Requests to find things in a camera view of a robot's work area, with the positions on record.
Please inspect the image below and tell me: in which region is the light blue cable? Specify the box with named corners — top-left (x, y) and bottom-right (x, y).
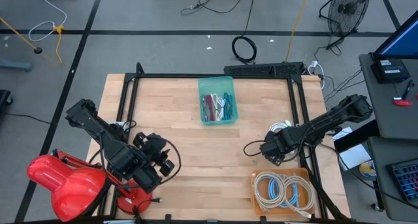
top-left (269, 180), bottom-right (300, 207)
top-left (268, 178), bottom-right (300, 208)

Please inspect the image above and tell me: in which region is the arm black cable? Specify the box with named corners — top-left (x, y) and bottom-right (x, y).
top-left (112, 137), bottom-right (182, 189)
top-left (243, 139), bottom-right (314, 163)

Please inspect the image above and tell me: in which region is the computer monitor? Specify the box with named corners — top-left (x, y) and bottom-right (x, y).
top-left (372, 10), bottom-right (418, 60)

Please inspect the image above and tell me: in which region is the gray floor bar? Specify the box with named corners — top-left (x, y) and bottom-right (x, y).
top-left (0, 59), bottom-right (33, 72)

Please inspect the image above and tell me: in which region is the black aluminium table frame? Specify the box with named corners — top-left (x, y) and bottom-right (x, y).
top-left (97, 61), bottom-right (352, 224)

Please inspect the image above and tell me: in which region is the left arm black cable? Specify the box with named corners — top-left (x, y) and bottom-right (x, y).
top-left (112, 137), bottom-right (182, 189)

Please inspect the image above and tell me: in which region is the black floor fan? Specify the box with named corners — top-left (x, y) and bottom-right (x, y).
top-left (319, 0), bottom-right (372, 51)

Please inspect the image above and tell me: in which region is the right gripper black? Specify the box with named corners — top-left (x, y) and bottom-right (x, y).
top-left (260, 125), bottom-right (306, 166)

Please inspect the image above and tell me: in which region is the red cable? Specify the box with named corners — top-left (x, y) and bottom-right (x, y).
top-left (204, 93), bottom-right (217, 122)

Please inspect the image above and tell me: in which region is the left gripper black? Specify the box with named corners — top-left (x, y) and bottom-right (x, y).
top-left (132, 131), bottom-right (176, 178)

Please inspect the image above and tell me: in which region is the orange translucent plastic bin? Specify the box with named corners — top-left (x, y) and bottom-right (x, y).
top-left (250, 167), bottom-right (317, 217)

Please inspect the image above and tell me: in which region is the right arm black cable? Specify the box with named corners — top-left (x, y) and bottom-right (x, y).
top-left (243, 139), bottom-right (314, 163)

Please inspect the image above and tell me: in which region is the yellow floor cable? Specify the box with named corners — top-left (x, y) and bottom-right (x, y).
top-left (0, 16), bottom-right (65, 65)

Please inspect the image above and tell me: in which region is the dark gray desk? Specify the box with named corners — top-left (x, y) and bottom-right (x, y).
top-left (358, 52), bottom-right (418, 140)
top-left (367, 135), bottom-right (418, 222)

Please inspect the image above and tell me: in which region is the black caster foot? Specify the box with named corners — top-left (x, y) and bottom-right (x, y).
top-left (0, 89), bottom-right (13, 108)

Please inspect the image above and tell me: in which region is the black white braided cable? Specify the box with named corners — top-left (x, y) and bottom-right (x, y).
top-left (200, 93), bottom-right (210, 122)

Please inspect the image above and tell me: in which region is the white paper sheet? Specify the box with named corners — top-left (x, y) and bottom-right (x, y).
top-left (338, 144), bottom-right (372, 171)

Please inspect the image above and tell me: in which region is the backlit keyboard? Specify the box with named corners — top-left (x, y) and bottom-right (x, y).
top-left (387, 157), bottom-right (418, 206)

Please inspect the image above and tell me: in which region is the teal translucent plastic bin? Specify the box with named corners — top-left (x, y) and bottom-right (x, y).
top-left (197, 75), bottom-right (240, 126)

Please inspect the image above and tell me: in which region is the white power adapter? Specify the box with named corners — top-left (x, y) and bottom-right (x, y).
top-left (308, 59), bottom-right (327, 90)

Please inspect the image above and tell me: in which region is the red desk lamp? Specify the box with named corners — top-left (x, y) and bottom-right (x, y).
top-left (26, 148), bottom-right (163, 222)

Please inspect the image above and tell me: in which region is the yellow hanging cable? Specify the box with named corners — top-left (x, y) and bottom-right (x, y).
top-left (285, 0), bottom-right (312, 63)

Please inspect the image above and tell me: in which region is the black pen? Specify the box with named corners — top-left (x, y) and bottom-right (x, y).
top-left (402, 79), bottom-right (415, 100)

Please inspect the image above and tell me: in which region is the black hanging cable with coil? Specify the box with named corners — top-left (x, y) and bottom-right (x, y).
top-left (231, 0), bottom-right (259, 65)

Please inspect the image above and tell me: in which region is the white floor cable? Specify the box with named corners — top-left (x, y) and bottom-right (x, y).
top-left (27, 0), bottom-right (68, 42)

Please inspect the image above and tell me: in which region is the round printed sticker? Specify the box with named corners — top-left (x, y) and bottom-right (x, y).
top-left (359, 159), bottom-right (377, 179)

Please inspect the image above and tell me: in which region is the small black computer box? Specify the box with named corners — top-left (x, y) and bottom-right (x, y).
top-left (370, 58), bottom-right (411, 85)

